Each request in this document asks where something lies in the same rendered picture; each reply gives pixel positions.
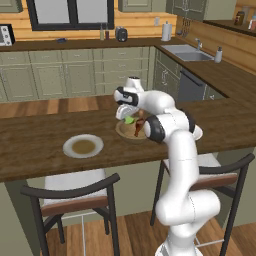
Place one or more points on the hanging dark kitchen tools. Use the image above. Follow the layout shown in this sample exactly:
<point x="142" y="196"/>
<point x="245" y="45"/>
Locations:
<point x="186" y="26"/>

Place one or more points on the dark grey dishwasher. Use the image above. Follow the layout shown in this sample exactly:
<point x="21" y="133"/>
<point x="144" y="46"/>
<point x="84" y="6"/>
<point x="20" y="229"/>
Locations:
<point x="190" y="86"/>

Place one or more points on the grey sink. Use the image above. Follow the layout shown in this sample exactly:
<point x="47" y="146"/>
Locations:
<point x="188" y="53"/>

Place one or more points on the white plate with brown centre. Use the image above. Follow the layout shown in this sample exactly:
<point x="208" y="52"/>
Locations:
<point x="83" y="146"/>

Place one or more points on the green wall cupboard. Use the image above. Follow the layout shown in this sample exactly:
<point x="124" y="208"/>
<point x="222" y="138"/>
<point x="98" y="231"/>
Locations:
<point x="186" y="8"/>
<point x="135" y="5"/>
<point x="10" y="5"/>

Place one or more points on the brown chicken drumstick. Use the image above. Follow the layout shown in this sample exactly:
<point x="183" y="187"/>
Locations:
<point x="139" y="125"/>

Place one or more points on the dark brown jar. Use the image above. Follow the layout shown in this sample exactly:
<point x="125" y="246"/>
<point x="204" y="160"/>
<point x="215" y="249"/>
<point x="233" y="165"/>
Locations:
<point x="239" y="18"/>

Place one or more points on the white paper towel roll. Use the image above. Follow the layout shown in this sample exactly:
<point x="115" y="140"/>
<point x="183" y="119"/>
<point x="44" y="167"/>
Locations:
<point x="166" y="31"/>

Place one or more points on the green base cupboard run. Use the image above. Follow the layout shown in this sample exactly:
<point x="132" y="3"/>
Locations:
<point x="165" y="75"/>
<point x="66" y="73"/>

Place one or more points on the dark red bottle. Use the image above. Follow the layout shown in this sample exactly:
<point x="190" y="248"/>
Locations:
<point x="107" y="33"/>

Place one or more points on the black toaster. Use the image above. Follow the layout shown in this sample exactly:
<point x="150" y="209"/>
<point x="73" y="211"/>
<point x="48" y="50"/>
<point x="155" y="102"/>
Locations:
<point x="121" y="34"/>

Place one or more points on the silver tap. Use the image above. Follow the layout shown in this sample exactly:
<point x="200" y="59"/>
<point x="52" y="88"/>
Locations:
<point x="198" y="43"/>

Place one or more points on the dark blue flat object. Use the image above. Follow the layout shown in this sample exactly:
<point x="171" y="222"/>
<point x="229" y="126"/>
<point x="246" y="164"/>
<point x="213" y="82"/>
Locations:
<point x="61" y="40"/>

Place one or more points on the white wall socket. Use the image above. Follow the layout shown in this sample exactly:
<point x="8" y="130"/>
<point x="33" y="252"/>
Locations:
<point x="156" y="21"/>

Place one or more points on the pale jar with red label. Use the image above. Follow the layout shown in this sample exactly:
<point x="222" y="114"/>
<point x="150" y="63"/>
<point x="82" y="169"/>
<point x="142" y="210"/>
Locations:
<point x="252" y="23"/>

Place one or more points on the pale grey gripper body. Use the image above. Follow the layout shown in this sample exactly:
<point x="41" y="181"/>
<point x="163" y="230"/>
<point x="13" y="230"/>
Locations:
<point x="123" y="111"/>

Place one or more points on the white soap dispenser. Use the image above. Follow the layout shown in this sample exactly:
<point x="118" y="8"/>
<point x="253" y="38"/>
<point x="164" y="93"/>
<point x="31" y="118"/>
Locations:
<point x="218" y="56"/>

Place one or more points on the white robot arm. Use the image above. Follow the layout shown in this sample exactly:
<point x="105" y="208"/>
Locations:
<point x="181" y="160"/>

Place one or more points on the green lemon wedge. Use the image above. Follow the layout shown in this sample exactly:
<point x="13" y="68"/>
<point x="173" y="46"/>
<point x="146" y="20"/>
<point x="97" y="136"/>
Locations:
<point x="129" y="120"/>

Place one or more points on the pale green bottle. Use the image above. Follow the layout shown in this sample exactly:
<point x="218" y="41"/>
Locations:
<point x="102" y="32"/>

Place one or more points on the brown wooden bowl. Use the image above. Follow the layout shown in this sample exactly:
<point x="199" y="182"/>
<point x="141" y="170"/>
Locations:
<point x="128" y="133"/>

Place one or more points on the black framed window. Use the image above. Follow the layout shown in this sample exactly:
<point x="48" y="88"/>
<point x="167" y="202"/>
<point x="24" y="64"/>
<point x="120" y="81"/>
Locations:
<point x="71" y="13"/>

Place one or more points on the dark stool with white seat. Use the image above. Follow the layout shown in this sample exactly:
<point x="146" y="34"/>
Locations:
<point x="75" y="196"/>
<point x="213" y="173"/>

